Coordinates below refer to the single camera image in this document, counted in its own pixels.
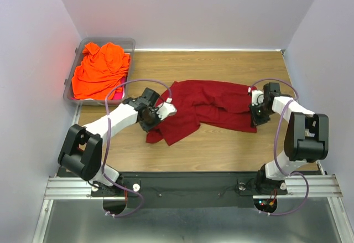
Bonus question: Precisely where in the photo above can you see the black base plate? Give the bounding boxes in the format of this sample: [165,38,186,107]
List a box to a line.
[91,171,288,210]

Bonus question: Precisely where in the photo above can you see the clear plastic bin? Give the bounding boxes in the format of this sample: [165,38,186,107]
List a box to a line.
[63,37,136,106]

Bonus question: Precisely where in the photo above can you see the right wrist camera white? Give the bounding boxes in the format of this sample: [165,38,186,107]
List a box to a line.
[248,87,264,106]

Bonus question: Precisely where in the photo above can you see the pink t shirt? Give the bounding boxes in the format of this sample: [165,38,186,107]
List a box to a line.
[108,85,126,101]

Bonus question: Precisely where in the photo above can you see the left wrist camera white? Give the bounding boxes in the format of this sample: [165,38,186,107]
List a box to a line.
[157,102,177,121]

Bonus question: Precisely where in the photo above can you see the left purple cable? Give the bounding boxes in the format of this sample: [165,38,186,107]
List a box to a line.
[101,78,174,218]

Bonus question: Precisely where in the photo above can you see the dark red t shirt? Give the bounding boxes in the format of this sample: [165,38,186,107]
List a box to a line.
[146,80,257,146]

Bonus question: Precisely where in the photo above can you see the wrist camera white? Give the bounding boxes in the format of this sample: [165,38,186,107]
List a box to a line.
[248,87,264,106]
[157,102,177,121]

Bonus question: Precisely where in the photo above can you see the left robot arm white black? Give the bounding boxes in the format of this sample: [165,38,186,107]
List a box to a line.
[58,88,177,195]

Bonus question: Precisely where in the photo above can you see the orange t shirt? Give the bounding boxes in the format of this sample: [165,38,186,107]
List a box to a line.
[71,42,131,100]

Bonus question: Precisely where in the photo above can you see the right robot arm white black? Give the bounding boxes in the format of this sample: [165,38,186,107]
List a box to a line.
[248,79,329,194]

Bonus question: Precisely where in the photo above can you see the aluminium frame rail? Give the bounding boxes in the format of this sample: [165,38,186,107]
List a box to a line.
[34,121,342,242]

